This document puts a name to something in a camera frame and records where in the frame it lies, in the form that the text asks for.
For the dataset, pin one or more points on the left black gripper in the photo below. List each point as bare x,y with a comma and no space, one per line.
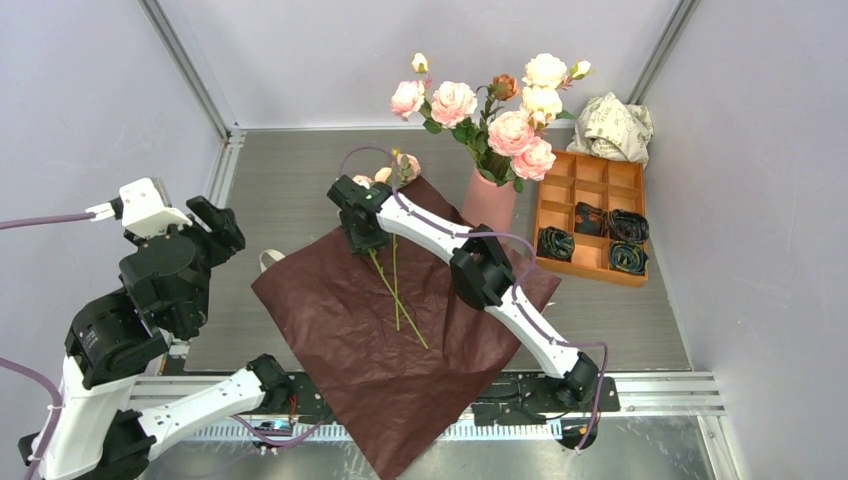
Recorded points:
227,235

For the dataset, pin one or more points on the red wrapping paper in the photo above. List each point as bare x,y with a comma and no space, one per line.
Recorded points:
393,396

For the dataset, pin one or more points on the white rose stem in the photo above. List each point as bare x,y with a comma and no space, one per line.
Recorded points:
545,77

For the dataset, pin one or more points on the pink flower bunch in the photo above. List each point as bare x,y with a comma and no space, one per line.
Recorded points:
402,170

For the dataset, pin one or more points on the cream printed ribbon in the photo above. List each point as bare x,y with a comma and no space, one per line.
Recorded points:
268,258

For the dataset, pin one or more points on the orange compartment tray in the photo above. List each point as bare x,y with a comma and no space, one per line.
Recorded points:
602,183

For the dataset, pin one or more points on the dark rolled tie left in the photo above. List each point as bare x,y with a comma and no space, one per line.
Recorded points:
555,243

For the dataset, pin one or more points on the dark rolled tie middle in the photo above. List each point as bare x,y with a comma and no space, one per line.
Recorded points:
590,220

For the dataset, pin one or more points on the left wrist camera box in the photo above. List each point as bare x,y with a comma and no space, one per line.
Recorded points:
144,209

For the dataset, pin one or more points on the crumpled printed paper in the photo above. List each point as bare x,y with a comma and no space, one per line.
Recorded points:
609,129

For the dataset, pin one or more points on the large pink rose stem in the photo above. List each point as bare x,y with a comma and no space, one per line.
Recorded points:
533,163

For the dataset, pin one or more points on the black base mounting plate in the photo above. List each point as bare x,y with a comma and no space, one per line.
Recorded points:
513,399

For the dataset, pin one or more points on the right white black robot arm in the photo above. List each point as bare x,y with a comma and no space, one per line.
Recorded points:
482,276

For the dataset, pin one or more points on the dark rolled tie upper right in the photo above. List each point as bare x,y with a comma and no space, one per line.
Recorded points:
627,226

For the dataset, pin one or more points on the dark rolled tie lower right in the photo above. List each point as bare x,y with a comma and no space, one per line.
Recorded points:
627,257

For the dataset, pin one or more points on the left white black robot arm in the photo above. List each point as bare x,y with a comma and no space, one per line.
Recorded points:
91,432

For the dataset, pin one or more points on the dark rolled tie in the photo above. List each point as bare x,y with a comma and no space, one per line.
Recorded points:
590,220
555,243
627,257
627,226

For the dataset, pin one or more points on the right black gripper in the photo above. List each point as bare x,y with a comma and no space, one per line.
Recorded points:
356,242

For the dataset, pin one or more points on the orange rose stem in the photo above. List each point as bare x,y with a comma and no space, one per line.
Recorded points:
500,99

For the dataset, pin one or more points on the pink cylindrical vase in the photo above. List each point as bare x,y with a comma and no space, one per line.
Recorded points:
487,203

